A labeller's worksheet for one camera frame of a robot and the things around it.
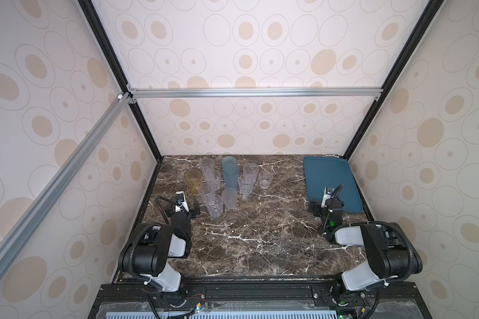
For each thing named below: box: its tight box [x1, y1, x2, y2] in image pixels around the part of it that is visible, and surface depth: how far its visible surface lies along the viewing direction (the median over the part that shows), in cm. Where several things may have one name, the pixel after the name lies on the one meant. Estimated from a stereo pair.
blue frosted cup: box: [222, 162, 239, 189], surface depth 105 cm
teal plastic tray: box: [304, 156, 364, 213], surface depth 115 cm
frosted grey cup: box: [221, 186, 239, 210], surface depth 99 cm
